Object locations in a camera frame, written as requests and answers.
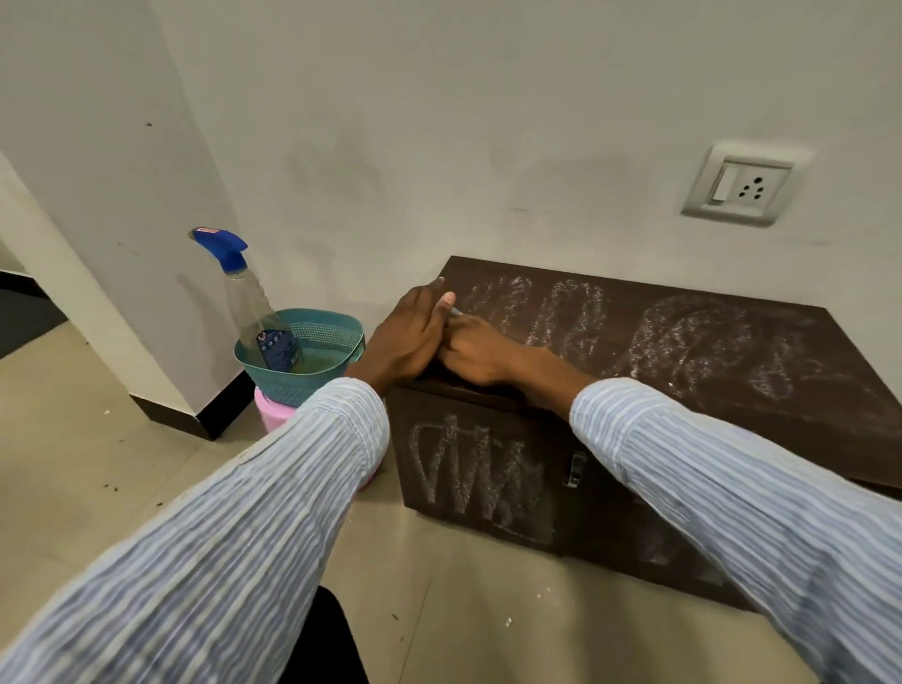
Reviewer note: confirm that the white wall socket switch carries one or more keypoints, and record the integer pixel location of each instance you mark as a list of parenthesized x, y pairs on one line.
[(747, 184)]

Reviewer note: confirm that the brown metal trunk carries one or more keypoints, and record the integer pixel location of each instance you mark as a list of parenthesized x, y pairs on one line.
[(705, 366)]

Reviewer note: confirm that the person's right fingers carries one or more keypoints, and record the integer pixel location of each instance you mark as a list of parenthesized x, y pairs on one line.
[(461, 338)]

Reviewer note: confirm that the person's left fingers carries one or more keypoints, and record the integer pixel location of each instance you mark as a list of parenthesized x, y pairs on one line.
[(430, 303)]

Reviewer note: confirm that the metal trunk latch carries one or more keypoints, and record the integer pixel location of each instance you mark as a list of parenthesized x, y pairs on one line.
[(575, 470)]

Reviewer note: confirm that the person's left forearm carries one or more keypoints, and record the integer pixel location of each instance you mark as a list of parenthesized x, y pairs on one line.
[(232, 521)]

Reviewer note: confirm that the pink plastic stool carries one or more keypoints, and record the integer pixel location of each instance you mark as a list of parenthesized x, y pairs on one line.
[(275, 416)]

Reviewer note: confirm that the person's right forearm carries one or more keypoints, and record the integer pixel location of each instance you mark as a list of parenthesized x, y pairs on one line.
[(726, 479)]

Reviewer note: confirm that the person's dark trouser leg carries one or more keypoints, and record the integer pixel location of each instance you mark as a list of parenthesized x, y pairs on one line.
[(328, 641)]

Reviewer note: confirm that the teal plastic basket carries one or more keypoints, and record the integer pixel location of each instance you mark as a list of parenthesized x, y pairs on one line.
[(321, 359)]

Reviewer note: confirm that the person's left hand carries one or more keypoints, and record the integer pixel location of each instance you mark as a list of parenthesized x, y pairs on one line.
[(402, 335)]

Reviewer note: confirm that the clear spray bottle blue nozzle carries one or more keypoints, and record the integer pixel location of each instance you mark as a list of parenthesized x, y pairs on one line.
[(254, 317)]

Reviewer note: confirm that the person's right hand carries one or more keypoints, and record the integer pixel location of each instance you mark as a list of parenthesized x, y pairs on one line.
[(490, 352)]

